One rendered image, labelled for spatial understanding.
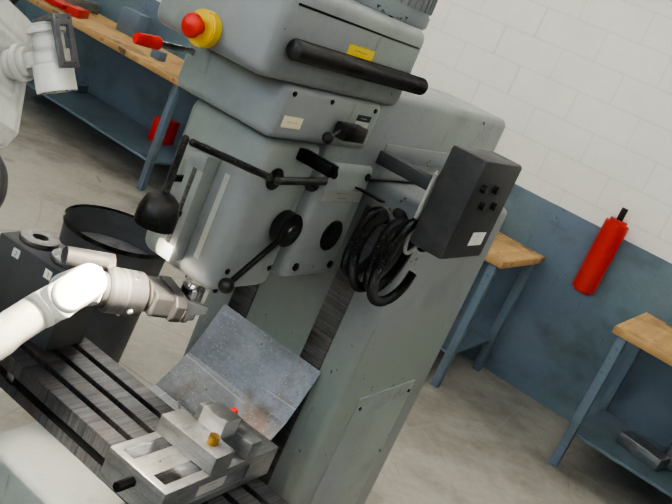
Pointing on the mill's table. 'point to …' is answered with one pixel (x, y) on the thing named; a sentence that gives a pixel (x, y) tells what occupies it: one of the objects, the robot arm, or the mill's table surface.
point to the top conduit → (321, 56)
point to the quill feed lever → (283, 226)
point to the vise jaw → (194, 441)
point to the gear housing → (272, 100)
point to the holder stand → (39, 271)
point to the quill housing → (237, 198)
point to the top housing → (383, 35)
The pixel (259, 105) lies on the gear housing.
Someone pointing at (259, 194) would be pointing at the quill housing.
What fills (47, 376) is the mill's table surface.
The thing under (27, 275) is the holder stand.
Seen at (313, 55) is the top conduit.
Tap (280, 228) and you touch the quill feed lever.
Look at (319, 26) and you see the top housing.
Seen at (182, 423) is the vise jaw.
